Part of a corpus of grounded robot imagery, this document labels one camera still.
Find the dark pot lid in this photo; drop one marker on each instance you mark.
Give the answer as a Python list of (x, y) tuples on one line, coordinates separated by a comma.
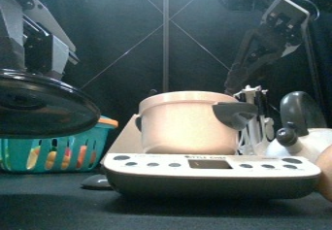
[(41, 109)]

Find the white utensil rack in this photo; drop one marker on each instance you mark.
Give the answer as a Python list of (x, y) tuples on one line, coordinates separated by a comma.
[(256, 120)]

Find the teal basket orange rim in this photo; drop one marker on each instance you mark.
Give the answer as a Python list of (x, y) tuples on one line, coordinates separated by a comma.
[(51, 156)]

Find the yellow toy food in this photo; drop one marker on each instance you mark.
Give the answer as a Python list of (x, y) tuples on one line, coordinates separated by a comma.
[(34, 157)]

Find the orange toy food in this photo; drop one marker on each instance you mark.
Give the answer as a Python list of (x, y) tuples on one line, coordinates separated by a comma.
[(81, 156)]

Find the white toy stove grey base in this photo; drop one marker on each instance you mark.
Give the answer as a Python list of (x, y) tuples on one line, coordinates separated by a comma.
[(208, 175)]

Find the tan rounded toy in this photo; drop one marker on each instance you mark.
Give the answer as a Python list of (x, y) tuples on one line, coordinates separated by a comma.
[(326, 174)]

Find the small grey flat object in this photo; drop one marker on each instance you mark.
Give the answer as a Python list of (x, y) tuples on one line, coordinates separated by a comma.
[(97, 182)]

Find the grey vertical frame pole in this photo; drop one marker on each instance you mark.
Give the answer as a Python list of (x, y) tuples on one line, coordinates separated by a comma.
[(165, 36)]

